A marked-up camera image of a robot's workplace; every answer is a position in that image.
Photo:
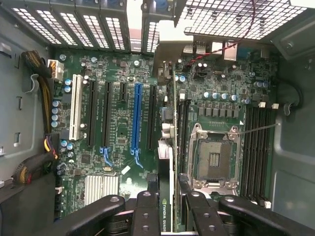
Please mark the silver finned heatsink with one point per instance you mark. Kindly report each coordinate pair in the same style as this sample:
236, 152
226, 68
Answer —
101, 189

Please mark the white expansion slot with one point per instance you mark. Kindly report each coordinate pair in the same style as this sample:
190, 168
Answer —
75, 108

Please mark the black plastic shroud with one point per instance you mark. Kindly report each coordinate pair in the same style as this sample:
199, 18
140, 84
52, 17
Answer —
27, 211

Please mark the thin metal locking lever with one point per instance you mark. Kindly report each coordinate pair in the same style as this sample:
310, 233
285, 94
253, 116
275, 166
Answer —
261, 128

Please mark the black expansion slot blue latch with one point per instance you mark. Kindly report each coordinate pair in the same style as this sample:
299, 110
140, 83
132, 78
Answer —
106, 115

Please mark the CPU socket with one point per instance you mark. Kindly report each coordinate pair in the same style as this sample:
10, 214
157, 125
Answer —
214, 159

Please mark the open grey PC case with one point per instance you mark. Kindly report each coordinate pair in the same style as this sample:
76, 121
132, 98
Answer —
295, 147

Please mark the black RAM slot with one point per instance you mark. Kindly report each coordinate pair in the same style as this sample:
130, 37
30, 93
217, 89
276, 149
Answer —
253, 152
181, 132
187, 132
246, 152
261, 152
267, 152

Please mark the short black expansion slot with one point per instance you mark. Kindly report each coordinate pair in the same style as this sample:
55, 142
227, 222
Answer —
123, 92

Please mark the silver socket cover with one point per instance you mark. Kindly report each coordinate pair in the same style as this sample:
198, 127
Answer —
214, 185

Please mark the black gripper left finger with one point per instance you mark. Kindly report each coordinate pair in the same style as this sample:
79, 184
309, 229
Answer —
98, 216

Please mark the green Dell motherboard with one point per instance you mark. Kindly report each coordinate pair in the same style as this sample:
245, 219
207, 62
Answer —
118, 118

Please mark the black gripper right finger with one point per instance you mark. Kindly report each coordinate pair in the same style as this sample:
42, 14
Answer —
246, 216

